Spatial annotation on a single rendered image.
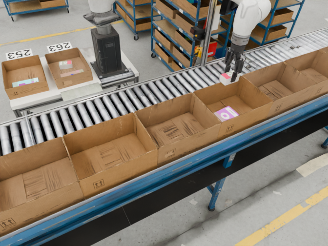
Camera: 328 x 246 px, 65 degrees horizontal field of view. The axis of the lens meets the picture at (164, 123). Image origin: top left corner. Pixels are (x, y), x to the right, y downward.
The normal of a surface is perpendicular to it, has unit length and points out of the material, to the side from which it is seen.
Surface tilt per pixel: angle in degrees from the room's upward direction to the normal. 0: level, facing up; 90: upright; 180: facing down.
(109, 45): 90
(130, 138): 0
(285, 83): 89
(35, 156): 89
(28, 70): 2
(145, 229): 0
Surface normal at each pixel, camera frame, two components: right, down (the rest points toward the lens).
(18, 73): 0.02, -0.69
